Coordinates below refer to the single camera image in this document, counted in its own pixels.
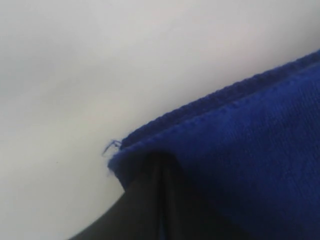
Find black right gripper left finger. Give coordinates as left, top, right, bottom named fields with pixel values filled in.
left=71, top=154, right=160, bottom=240

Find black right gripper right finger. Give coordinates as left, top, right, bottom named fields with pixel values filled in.
left=159, top=154, right=240, bottom=240

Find blue towel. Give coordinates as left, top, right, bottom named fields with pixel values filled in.
left=108, top=52, right=320, bottom=240

